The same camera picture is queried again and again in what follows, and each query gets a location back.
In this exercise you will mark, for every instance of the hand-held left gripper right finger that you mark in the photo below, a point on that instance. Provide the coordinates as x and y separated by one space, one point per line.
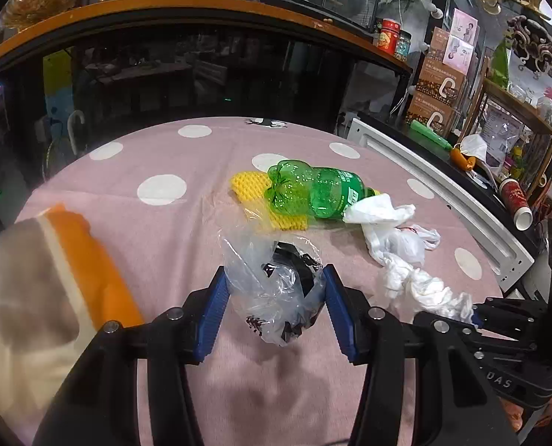
339 316

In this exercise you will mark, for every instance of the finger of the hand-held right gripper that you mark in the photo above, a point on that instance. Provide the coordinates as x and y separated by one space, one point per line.
504 346
508 312

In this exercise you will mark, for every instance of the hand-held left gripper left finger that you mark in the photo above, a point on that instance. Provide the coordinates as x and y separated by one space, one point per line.
213 316

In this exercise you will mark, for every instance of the clear plastic bag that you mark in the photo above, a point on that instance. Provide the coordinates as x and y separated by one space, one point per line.
266 297

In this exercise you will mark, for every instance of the white plastic bag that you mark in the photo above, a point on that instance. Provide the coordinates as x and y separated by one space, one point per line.
411 269

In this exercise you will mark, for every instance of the beige and orange paper bag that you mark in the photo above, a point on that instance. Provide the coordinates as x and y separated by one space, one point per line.
34 311

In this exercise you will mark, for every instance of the pink polka dot tablecloth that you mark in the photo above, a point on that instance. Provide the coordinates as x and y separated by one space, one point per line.
173 241

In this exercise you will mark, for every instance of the red paper cup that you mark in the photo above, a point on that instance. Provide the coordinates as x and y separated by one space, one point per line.
515 202

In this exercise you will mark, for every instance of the green plastic bottle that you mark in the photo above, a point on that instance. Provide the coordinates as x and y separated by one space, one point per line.
313 190

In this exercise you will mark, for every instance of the yellow foam net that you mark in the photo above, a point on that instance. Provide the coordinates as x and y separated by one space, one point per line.
252 190

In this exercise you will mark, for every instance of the white cabinet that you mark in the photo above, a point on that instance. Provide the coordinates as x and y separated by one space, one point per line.
448 186

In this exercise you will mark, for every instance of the orange tool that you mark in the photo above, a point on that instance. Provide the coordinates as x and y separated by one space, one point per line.
462 159

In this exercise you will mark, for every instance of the white face mask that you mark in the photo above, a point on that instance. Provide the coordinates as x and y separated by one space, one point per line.
478 148

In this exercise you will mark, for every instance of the green roll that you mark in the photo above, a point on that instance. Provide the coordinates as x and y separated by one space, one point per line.
429 134

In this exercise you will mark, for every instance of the wooden rack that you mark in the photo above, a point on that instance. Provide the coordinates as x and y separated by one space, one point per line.
518 102

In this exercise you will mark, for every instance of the glass jar with print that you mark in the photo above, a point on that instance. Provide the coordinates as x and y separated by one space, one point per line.
403 46

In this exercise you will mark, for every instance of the red tin can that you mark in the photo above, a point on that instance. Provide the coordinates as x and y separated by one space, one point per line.
388 36

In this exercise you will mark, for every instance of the curved wooden counter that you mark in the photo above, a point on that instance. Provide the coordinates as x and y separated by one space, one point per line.
164 7

